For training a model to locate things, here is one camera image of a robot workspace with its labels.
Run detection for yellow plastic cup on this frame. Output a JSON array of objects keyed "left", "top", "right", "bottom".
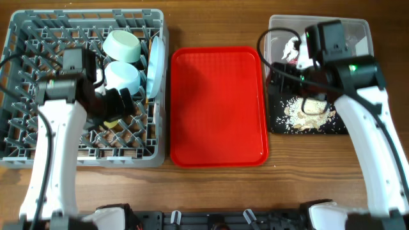
[{"left": 103, "top": 119, "right": 119, "bottom": 129}]

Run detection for white napkin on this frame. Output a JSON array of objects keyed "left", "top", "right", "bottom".
[{"left": 281, "top": 36, "right": 299, "bottom": 64}]

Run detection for light blue saucer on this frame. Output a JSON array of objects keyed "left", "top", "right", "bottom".
[{"left": 104, "top": 61, "right": 140, "bottom": 95}]

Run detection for rice food scraps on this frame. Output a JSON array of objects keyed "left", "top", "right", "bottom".
[{"left": 274, "top": 97, "right": 336, "bottom": 134}]

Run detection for green bowl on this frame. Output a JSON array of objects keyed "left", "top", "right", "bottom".
[{"left": 102, "top": 30, "right": 141, "bottom": 63}]

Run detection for light blue plate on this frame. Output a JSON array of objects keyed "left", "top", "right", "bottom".
[{"left": 146, "top": 36, "right": 166, "bottom": 99}]

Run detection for white plastic fork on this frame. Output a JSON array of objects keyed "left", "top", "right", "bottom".
[{"left": 153, "top": 102, "right": 159, "bottom": 125}]

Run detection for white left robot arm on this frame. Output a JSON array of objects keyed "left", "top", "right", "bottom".
[{"left": 20, "top": 79, "right": 134, "bottom": 229}]

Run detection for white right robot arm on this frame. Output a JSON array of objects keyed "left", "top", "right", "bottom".
[{"left": 268, "top": 55, "right": 408, "bottom": 229}]

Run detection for grey dishwasher rack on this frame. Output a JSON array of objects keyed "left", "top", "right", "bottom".
[{"left": 1, "top": 9, "right": 169, "bottom": 168}]

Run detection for black plastic tray bin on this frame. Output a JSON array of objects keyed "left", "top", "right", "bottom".
[{"left": 266, "top": 79, "right": 348, "bottom": 135}]

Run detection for red plastic tray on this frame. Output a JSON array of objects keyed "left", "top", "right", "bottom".
[{"left": 170, "top": 46, "right": 269, "bottom": 168}]

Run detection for clear plastic bin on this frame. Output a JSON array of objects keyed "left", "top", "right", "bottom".
[{"left": 263, "top": 15, "right": 374, "bottom": 70}]

